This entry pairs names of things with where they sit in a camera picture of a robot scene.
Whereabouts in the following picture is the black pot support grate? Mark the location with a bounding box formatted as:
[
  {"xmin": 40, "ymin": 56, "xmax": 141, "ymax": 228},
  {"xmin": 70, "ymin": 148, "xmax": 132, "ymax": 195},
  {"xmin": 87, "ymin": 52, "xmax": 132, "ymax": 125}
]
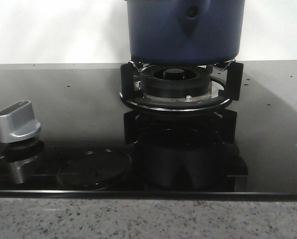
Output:
[{"xmin": 120, "ymin": 62, "xmax": 244, "ymax": 114}]

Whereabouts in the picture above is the black glass stove top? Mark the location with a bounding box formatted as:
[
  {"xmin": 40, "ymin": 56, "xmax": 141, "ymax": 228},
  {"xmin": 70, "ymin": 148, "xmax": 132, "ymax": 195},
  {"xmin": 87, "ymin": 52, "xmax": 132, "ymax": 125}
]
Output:
[{"xmin": 0, "ymin": 64, "xmax": 297, "ymax": 201}]

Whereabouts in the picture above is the silver wire pot reducer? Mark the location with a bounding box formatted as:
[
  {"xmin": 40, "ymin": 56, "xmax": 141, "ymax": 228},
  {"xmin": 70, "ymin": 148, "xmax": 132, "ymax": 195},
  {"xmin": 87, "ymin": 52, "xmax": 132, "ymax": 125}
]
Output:
[{"xmin": 128, "ymin": 59, "xmax": 236, "ymax": 73}]

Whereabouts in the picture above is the blue cooking pot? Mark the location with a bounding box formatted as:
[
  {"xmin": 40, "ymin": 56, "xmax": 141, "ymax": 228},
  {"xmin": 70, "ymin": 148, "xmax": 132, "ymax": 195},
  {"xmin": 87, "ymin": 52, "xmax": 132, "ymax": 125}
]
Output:
[{"xmin": 126, "ymin": 0, "xmax": 245, "ymax": 65}]

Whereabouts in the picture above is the black gas burner head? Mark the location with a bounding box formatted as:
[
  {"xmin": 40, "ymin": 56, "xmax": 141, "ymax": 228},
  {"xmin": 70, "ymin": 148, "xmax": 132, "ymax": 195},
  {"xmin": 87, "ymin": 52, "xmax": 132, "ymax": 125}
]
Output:
[{"xmin": 140, "ymin": 65, "xmax": 210, "ymax": 98}]

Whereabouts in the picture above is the silver stove control knob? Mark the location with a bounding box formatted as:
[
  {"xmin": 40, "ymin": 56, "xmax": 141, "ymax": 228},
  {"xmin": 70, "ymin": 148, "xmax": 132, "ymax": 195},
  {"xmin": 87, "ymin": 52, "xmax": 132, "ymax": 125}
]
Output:
[{"xmin": 0, "ymin": 101, "xmax": 41, "ymax": 143}]

